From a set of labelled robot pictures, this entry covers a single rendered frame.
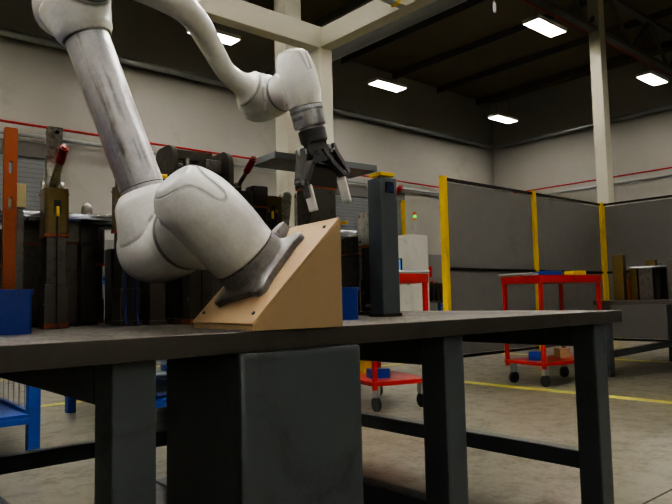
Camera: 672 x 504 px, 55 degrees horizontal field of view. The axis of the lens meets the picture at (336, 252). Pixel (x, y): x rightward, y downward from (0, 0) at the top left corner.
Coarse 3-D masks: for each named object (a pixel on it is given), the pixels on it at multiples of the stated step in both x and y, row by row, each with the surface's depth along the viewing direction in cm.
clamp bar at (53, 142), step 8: (48, 128) 163; (56, 128) 164; (48, 136) 164; (56, 136) 165; (48, 144) 164; (56, 144) 165; (48, 152) 164; (56, 152) 165; (48, 160) 164; (48, 168) 164; (48, 176) 164; (48, 184) 164
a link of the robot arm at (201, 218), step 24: (192, 168) 128; (168, 192) 126; (192, 192) 125; (216, 192) 127; (168, 216) 126; (192, 216) 125; (216, 216) 126; (240, 216) 129; (168, 240) 131; (192, 240) 127; (216, 240) 127; (240, 240) 128; (264, 240) 132; (192, 264) 134; (216, 264) 130; (240, 264) 130
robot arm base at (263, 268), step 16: (272, 240) 134; (288, 240) 136; (256, 256) 130; (272, 256) 132; (288, 256) 134; (240, 272) 130; (256, 272) 131; (272, 272) 131; (224, 288) 139; (240, 288) 132; (256, 288) 128; (224, 304) 138
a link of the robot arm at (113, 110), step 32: (32, 0) 146; (64, 0) 140; (64, 32) 142; (96, 32) 144; (96, 64) 142; (96, 96) 142; (128, 96) 145; (96, 128) 145; (128, 128) 143; (128, 160) 142; (128, 192) 142; (128, 224) 140; (128, 256) 142; (160, 256) 136
